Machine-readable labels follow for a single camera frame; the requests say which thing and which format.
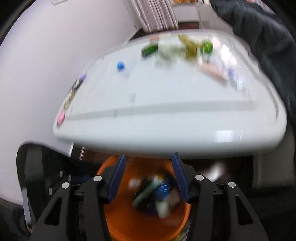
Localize white folding table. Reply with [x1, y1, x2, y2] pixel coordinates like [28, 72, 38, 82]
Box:
[53, 30, 287, 159]

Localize white bed frame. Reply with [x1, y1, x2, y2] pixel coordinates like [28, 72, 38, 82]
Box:
[196, 4, 232, 34]

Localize blue bottle cap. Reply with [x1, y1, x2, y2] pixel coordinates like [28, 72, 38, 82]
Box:
[117, 61, 125, 71]

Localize white blue ointment tube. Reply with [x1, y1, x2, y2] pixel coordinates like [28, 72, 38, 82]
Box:
[214, 58, 247, 92]

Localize pink cream tube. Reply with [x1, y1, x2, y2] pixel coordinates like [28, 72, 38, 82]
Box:
[198, 63, 227, 84]

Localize dark fleece blanket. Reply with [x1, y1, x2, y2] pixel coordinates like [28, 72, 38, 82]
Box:
[210, 1, 295, 121]

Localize dark green bottle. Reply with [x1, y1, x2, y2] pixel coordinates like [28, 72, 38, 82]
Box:
[141, 44, 158, 57]

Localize white plastic cup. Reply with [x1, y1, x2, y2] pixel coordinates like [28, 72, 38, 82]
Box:
[158, 40, 182, 59]

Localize green plastic cup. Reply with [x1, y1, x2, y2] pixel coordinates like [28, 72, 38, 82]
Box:
[200, 40, 214, 54]

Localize yellow-green hair claw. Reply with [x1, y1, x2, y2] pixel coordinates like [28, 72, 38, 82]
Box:
[178, 34, 201, 59]

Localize orange trash bucket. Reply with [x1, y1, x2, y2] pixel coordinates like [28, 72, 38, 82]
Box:
[104, 157, 191, 240]

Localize pink striped curtain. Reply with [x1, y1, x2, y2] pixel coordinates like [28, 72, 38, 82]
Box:
[125, 0, 179, 33]

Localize tan braided cord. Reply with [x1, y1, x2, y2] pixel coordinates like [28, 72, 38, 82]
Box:
[63, 89, 77, 110]

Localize pink oval case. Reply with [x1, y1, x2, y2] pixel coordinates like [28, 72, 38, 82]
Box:
[56, 110, 66, 127]

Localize black beaded string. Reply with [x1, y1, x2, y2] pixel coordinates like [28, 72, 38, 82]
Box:
[70, 79, 82, 91]

